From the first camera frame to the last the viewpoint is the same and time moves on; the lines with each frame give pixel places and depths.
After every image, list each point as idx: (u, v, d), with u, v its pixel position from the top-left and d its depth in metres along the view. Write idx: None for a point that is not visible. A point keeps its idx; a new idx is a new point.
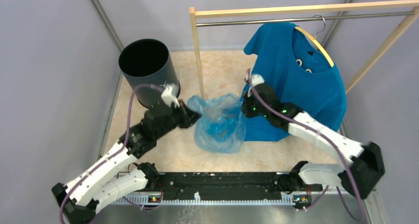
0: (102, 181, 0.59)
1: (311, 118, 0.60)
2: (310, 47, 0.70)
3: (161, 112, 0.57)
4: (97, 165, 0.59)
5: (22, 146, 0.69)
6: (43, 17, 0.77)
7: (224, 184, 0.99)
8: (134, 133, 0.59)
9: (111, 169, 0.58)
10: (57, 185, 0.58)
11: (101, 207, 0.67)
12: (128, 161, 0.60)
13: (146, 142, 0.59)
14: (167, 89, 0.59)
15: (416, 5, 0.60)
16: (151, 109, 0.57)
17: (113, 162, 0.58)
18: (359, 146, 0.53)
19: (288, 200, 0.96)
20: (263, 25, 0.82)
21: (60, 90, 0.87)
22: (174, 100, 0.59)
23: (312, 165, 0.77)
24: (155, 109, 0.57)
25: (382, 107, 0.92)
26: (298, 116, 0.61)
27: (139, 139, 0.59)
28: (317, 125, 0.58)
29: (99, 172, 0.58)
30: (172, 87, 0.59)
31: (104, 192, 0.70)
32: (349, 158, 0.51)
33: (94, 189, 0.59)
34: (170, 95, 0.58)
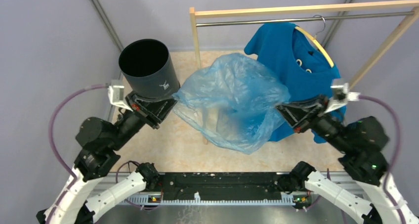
0: (73, 206, 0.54)
1: (393, 183, 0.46)
2: (310, 47, 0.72)
3: (92, 135, 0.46)
4: (59, 198, 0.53)
5: (22, 147, 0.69)
6: (43, 18, 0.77)
7: (224, 184, 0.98)
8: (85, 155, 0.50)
9: (73, 198, 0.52)
10: (38, 214, 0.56)
11: (97, 217, 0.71)
12: (89, 184, 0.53)
13: (102, 162, 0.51)
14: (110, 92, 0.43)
15: (416, 6, 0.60)
16: (80, 131, 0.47)
17: (73, 191, 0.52)
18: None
19: (288, 200, 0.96)
20: (264, 25, 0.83)
21: (60, 91, 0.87)
22: (125, 106, 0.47)
23: (323, 179, 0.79)
24: (86, 131, 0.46)
25: (381, 107, 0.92)
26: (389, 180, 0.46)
27: (94, 159, 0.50)
28: (396, 195, 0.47)
29: (64, 202, 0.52)
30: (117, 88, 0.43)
31: (100, 201, 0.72)
32: None
33: (71, 213, 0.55)
34: (113, 101, 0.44)
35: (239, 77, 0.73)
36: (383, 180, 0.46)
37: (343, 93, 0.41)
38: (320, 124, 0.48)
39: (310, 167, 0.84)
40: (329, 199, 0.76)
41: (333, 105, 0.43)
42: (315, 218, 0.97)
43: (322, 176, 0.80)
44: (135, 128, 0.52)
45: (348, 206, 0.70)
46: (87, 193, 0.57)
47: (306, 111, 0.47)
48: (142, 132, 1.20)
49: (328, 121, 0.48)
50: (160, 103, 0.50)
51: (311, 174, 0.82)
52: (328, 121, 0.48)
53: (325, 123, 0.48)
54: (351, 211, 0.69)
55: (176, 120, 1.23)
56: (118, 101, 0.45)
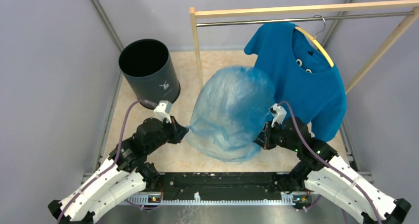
0: (94, 196, 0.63)
1: (346, 165, 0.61)
2: (310, 47, 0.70)
3: (153, 127, 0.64)
4: (87, 184, 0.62)
5: (21, 147, 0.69)
6: (43, 18, 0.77)
7: (224, 184, 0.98)
8: (124, 148, 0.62)
9: (101, 185, 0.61)
10: (53, 202, 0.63)
11: (98, 217, 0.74)
12: (118, 175, 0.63)
13: (137, 156, 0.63)
14: (161, 106, 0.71)
15: (416, 6, 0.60)
16: (144, 124, 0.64)
17: (104, 178, 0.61)
18: (394, 204, 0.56)
19: (288, 200, 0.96)
20: (263, 26, 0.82)
21: (61, 91, 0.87)
22: (167, 116, 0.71)
23: (322, 178, 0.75)
24: (147, 125, 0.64)
25: (381, 107, 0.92)
26: (335, 160, 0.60)
27: (130, 154, 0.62)
28: (352, 174, 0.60)
29: (89, 190, 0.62)
30: (167, 104, 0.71)
31: (100, 202, 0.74)
32: (383, 214, 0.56)
33: (88, 203, 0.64)
34: (165, 111, 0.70)
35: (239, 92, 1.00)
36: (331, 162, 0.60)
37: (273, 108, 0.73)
38: (273, 135, 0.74)
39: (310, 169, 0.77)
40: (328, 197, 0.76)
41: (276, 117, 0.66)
42: (315, 218, 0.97)
43: (321, 175, 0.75)
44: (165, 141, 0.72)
45: (348, 204, 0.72)
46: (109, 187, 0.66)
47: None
48: None
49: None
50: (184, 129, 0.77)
51: (311, 174, 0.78)
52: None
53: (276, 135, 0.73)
54: (350, 209, 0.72)
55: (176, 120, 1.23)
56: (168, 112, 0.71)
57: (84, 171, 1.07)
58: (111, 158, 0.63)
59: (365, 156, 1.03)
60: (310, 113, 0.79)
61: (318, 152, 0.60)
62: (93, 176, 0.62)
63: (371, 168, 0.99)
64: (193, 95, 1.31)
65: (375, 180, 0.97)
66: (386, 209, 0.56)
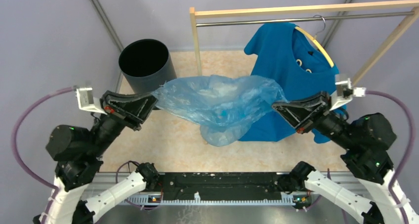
0: (66, 211, 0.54)
1: (397, 181, 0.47)
2: (310, 47, 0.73)
3: (61, 145, 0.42)
4: (47, 207, 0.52)
5: (21, 147, 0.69)
6: (42, 18, 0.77)
7: (224, 184, 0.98)
8: (63, 163, 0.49)
9: (61, 204, 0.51)
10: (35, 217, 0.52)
11: (97, 218, 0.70)
12: (75, 190, 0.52)
13: (80, 170, 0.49)
14: (80, 96, 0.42)
15: (416, 6, 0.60)
16: (50, 140, 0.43)
17: (58, 200, 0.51)
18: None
19: (288, 200, 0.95)
20: (264, 25, 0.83)
21: (60, 91, 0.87)
22: (97, 110, 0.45)
23: (323, 178, 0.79)
24: (56, 141, 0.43)
25: (381, 107, 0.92)
26: (392, 177, 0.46)
27: (72, 165, 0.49)
28: (398, 192, 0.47)
29: (52, 212, 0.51)
30: (85, 91, 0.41)
31: (100, 201, 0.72)
32: None
33: (65, 218, 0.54)
34: (82, 107, 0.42)
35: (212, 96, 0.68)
36: (386, 178, 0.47)
37: (348, 89, 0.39)
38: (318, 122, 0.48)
39: (309, 166, 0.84)
40: (328, 198, 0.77)
41: (341, 101, 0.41)
42: (315, 218, 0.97)
43: (321, 175, 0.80)
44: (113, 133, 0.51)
45: (348, 204, 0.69)
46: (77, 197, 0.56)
47: (309, 110, 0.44)
48: (141, 132, 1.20)
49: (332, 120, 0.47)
50: (139, 102, 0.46)
51: (311, 174, 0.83)
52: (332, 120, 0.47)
53: (329, 122, 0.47)
54: (350, 209, 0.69)
55: (176, 120, 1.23)
56: (89, 105, 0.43)
57: None
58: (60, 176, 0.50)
59: None
60: None
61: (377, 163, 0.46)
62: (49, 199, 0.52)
63: None
64: None
65: None
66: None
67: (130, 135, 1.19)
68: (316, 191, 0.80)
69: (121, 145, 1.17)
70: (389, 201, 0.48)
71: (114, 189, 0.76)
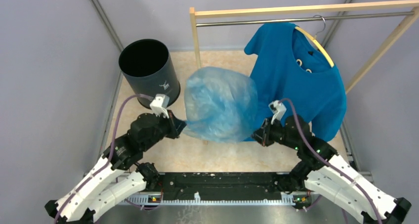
0: (90, 196, 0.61)
1: (346, 164, 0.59)
2: (310, 46, 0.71)
3: (146, 124, 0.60)
4: (82, 183, 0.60)
5: (21, 147, 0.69)
6: (42, 18, 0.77)
7: (224, 184, 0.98)
8: (117, 146, 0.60)
9: (96, 185, 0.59)
10: (48, 203, 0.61)
11: (98, 216, 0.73)
12: (113, 175, 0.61)
13: (132, 155, 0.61)
14: (158, 100, 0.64)
15: (416, 6, 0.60)
16: (138, 119, 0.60)
17: (98, 178, 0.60)
18: (394, 203, 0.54)
19: (288, 200, 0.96)
20: (264, 26, 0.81)
21: (60, 91, 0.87)
22: (163, 111, 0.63)
23: (323, 178, 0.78)
24: (142, 120, 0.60)
25: (381, 108, 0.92)
26: (336, 160, 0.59)
27: (124, 151, 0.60)
28: (352, 172, 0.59)
29: (84, 190, 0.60)
30: (164, 97, 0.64)
31: (101, 201, 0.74)
32: (383, 214, 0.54)
33: (84, 204, 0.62)
34: (162, 106, 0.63)
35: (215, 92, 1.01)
36: (331, 161, 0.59)
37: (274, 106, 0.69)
38: (273, 133, 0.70)
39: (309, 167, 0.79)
40: (329, 197, 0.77)
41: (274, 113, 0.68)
42: (315, 218, 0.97)
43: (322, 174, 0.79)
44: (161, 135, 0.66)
45: (348, 203, 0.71)
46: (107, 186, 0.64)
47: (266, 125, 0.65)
48: None
49: (278, 130, 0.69)
50: (178, 122, 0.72)
51: (311, 173, 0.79)
52: (277, 130, 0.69)
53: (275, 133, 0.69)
54: (350, 208, 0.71)
55: None
56: (165, 107, 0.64)
57: (84, 172, 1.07)
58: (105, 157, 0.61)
59: (365, 156, 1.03)
60: (311, 113, 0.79)
61: (317, 151, 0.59)
62: (87, 176, 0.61)
63: (371, 168, 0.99)
64: None
65: (375, 180, 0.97)
66: (386, 208, 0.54)
67: None
68: (317, 191, 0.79)
69: None
70: (348, 182, 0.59)
71: (115, 189, 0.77)
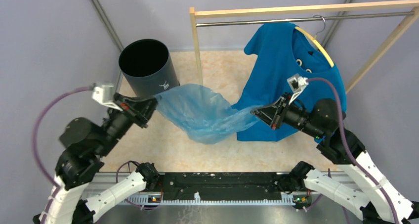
0: (63, 212, 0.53)
1: (371, 163, 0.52)
2: (310, 47, 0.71)
3: (81, 136, 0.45)
4: (47, 206, 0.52)
5: (21, 147, 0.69)
6: (42, 18, 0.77)
7: (224, 184, 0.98)
8: (65, 162, 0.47)
9: (59, 206, 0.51)
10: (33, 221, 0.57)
11: (97, 217, 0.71)
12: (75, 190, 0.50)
13: (84, 167, 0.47)
14: (98, 94, 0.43)
15: (416, 6, 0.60)
16: (68, 129, 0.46)
17: (57, 199, 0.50)
18: (411, 208, 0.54)
19: (288, 200, 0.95)
20: (264, 25, 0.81)
21: (60, 91, 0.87)
22: (113, 106, 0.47)
23: (321, 176, 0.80)
24: (74, 130, 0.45)
25: (381, 108, 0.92)
26: (362, 157, 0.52)
27: (73, 165, 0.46)
28: (377, 175, 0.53)
29: (51, 212, 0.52)
30: (104, 88, 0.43)
31: (101, 201, 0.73)
32: (400, 219, 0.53)
33: (63, 219, 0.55)
34: (104, 103, 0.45)
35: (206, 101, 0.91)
36: (358, 159, 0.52)
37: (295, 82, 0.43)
38: (289, 115, 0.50)
39: (309, 165, 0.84)
40: (328, 195, 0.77)
41: (295, 94, 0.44)
42: (315, 218, 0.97)
43: (320, 173, 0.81)
44: (122, 131, 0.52)
45: (347, 200, 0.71)
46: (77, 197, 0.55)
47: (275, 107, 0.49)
48: (141, 132, 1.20)
49: (295, 113, 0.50)
50: (144, 103, 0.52)
51: (310, 172, 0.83)
52: (295, 112, 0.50)
53: (290, 115, 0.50)
54: (349, 204, 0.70)
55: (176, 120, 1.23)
56: (108, 101, 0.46)
57: None
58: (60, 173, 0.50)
59: None
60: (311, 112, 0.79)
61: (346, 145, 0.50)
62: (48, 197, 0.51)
63: None
64: None
65: None
66: (403, 213, 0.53)
67: (130, 135, 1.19)
68: (316, 189, 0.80)
69: (121, 145, 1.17)
70: (370, 184, 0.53)
71: (115, 189, 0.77)
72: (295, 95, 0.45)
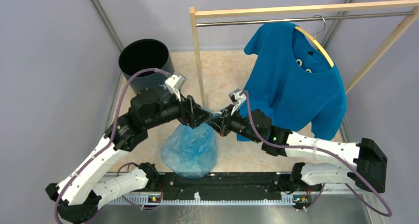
0: (93, 178, 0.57)
1: (300, 136, 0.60)
2: (310, 47, 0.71)
3: (149, 101, 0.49)
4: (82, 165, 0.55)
5: (20, 148, 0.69)
6: (42, 18, 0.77)
7: (224, 184, 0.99)
8: (121, 124, 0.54)
9: (99, 166, 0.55)
10: (49, 186, 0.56)
11: (101, 203, 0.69)
12: (116, 156, 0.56)
13: (135, 133, 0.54)
14: (173, 80, 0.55)
15: (416, 5, 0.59)
16: (138, 96, 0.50)
17: (101, 159, 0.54)
18: (356, 147, 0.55)
19: (288, 200, 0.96)
20: (264, 25, 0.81)
21: (60, 91, 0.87)
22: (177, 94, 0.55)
23: (312, 166, 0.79)
24: (143, 96, 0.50)
25: (382, 108, 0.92)
26: (290, 139, 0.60)
27: (127, 130, 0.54)
28: (308, 141, 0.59)
29: (86, 172, 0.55)
30: (180, 78, 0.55)
31: (106, 189, 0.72)
32: (352, 162, 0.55)
33: (87, 187, 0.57)
34: (174, 87, 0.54)
35: (199, 140, 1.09)
36: (289, 140, 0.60)
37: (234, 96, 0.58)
38: (232, 123, 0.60)
39: (300, 164, 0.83)
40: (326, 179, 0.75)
41: (234, 105, 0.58)
42: (315, 218, 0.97)
43: (311, 165, 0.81)
44: (167, 118, 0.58)
45: (336, 174, 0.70)
46: (109, 168, 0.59)
47: (222, 118, 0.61)
48: None
49: (237, 121, 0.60)
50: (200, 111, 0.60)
51: (302, 168, 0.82)
52: (237, 121, 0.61)
53: (234, 123, 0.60)
54: (341, 176, 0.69)
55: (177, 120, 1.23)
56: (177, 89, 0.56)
57: None
58: (107, 136, 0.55)
59: None
60: (310, 112, 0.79)
61: (274, 138, 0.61)
62: (88, 157, 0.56)
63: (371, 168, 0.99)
64: (193, 95, 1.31)
65: None
66: (353, 156, 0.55)
67: None
68: (317, 181, 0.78)
69: None
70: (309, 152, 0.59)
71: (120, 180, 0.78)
72: (235, 106, 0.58)
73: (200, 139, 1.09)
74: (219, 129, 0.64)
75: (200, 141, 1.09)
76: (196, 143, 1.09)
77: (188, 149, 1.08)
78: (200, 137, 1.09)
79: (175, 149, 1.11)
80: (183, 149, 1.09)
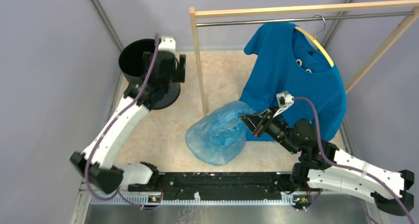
0: (119, 139, 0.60)
1: (349, 156, 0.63)
2: (310, 46, 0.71)
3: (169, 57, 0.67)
4: (109, 124, 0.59)
5: (20, 147, 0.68)
6: (41, 17, 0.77)
7: (224, 183, 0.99)
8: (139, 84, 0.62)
9: (125, 123, 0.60)
10: (76, 154, 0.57)
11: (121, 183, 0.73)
12: (140, 113, 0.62)
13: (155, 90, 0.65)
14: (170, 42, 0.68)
15: (416, 5, 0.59)
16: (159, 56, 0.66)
17: (126, 116, 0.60)
18: (401, 178, 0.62)
19: (288, 200, 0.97)
20: (263, 25, 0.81)
21: (59, 91, 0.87)
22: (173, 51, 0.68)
23: (322, 172, 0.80)
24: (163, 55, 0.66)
25: (383, 107, 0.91)
26: (338, 155, 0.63)
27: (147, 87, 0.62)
28: (357, 163, 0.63)
29: (113, 130, 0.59)
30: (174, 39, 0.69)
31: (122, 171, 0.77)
32: (398, 193, 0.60)
33: (113, 150, 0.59)
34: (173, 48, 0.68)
35: (227, 132, 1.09)
36: (336, 158, 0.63)
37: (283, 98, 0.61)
38: (272, 127, 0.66)
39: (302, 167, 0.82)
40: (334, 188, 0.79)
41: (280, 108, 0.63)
42: (315, 218, 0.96)
43: (320, 170, 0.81)
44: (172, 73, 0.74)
45: (355, 190, 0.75)
46: (132, 128, 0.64)
47: (262, 117, 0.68)
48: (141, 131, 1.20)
49: (277, 126, 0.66)
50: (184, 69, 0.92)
51: (310, 172, 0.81)
52: (277, 125, 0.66)
53: (273, 128, 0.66)
54: (358, 193, 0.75)
55: (177, 120, 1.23)
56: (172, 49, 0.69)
57: None
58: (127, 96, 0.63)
59: (366, 156, 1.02)
60: None
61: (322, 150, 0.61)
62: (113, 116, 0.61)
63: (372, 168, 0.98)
64: (193, 95, 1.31)
65: None
66: (399, 187, 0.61)
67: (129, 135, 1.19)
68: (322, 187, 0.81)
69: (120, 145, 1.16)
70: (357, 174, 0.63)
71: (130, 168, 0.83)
72: (280, 109, 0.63)
73: (229, 131, 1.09)
74: (253, 129, 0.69)
75: (227, 133, 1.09)
76: (223, 133, 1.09)
77: (214, 138, 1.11)
78: (229, 129, 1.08)
79: (201, 134, 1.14)
80: (209, 136, 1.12)
